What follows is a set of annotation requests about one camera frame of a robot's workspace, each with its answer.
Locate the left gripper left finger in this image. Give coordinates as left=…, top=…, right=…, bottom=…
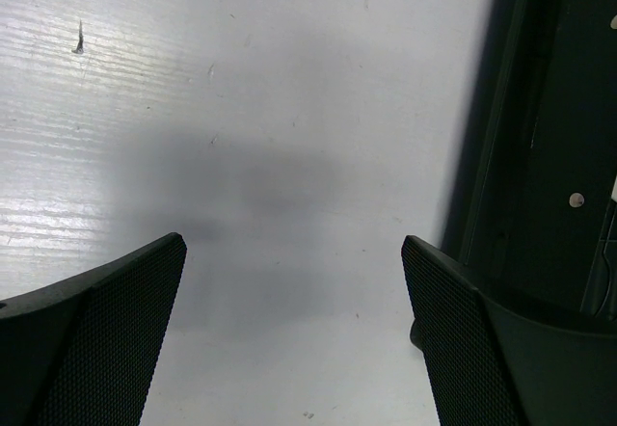
left=1, top=233, right=187, bottom=425

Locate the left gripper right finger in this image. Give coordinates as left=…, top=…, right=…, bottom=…
left=401, top=235, right=616, bottom=425

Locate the black dish rack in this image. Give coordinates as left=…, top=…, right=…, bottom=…
left=441, top=0, right=616, bottom=322

